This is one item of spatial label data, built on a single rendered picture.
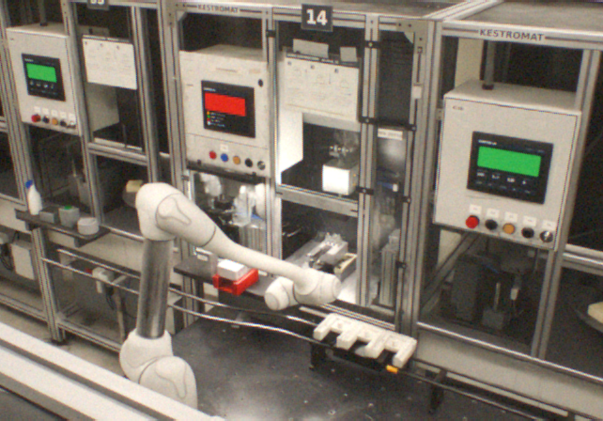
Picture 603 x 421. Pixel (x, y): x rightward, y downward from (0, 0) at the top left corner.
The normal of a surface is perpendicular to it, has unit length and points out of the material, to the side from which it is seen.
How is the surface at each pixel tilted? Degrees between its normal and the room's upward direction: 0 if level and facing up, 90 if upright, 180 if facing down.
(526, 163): 90
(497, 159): 90
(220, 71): 90
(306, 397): 0
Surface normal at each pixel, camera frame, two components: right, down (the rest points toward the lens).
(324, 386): 0.00, -0.91
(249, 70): -0.52, 0.36
